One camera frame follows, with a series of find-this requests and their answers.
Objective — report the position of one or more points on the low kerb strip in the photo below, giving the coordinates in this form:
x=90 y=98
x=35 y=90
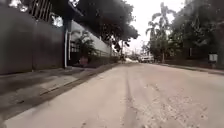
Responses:
x=196 y=68

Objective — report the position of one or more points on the dark grey wall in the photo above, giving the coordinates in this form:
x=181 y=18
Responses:
x=30 y=46

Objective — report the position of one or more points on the group of dark trees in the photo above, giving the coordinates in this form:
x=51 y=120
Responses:
x=200 y=30

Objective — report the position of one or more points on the large dark tree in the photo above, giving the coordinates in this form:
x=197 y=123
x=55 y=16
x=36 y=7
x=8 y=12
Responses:
x=106 y=18

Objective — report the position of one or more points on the white vehicle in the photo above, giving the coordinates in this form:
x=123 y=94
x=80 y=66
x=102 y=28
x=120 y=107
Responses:
x=146 y=59

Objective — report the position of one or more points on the tall palm trees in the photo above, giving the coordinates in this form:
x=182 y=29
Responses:
x=161 y=33

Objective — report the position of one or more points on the grey sidewalk with kerb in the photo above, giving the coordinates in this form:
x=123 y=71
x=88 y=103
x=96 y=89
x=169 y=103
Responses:
x=36 y=85

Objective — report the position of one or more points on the grey concrete road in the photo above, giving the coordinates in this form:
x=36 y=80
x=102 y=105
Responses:
x=150 y=96

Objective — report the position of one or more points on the pale long wall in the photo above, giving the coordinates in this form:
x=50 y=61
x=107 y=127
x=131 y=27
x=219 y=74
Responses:
x=96 y=41

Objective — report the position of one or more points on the green palm bush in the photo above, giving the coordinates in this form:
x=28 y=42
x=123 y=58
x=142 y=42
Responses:
x=85 y=46

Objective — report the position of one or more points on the small pale sign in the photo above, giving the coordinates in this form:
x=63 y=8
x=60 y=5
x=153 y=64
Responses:
x=213 y=58

